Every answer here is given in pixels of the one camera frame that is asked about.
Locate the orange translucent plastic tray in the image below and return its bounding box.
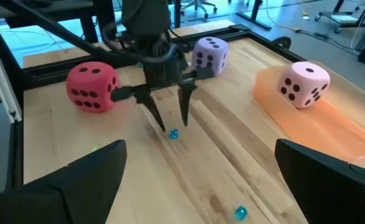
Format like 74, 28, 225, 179
252, 65, 365, 170

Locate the silver aluminium extrusion bar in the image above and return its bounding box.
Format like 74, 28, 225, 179
0, 49, 24, 124

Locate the large pink foam die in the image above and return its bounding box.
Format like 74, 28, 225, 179
277, 61, 331, 109

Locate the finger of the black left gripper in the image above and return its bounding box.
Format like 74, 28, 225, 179
134, 88, 167, 133
177, 78, 198, 128

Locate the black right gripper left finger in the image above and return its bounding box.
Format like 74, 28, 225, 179
0, 139, 127, 224

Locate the large purple foam die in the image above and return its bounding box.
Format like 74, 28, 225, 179
191, 36, 229, 77

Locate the large red foam die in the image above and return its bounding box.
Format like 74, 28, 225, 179
65, 61, 121, 113

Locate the wheeled cart base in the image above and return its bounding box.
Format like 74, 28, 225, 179
314, 11, 361, 34

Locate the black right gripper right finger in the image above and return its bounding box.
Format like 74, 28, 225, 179
274, 138, 365, 224

